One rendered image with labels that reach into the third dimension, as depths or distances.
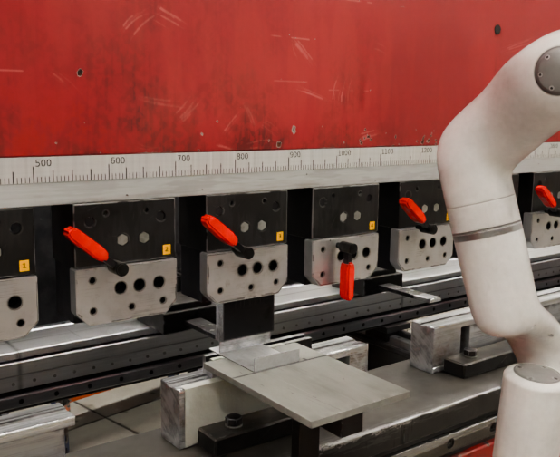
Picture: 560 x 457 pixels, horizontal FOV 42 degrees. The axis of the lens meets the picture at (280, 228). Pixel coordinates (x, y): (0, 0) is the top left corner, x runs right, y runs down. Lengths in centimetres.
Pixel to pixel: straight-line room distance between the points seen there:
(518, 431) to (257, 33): 66
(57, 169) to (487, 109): 54
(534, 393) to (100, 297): 58
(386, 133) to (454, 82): 19
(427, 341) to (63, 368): 69
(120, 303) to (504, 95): 56
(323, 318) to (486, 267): 71
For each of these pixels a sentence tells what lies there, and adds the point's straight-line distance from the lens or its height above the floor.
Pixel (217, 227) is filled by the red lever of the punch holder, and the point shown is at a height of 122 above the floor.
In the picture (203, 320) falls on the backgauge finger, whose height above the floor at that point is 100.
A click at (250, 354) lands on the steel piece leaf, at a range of 119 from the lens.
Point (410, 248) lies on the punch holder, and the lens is 136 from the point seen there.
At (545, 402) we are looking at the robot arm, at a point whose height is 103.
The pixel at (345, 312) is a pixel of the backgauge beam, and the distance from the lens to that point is 167.
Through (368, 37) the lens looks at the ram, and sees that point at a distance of 126.
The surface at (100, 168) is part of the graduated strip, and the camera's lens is 100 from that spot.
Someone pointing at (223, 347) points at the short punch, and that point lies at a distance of 119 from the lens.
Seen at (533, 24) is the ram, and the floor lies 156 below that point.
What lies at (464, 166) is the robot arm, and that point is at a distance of 97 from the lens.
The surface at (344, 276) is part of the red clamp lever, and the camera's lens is 122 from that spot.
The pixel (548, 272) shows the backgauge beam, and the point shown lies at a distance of 226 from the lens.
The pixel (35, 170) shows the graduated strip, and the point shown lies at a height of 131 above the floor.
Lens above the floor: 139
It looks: 9 degrees down
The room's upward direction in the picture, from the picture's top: 1 degrees clockwise
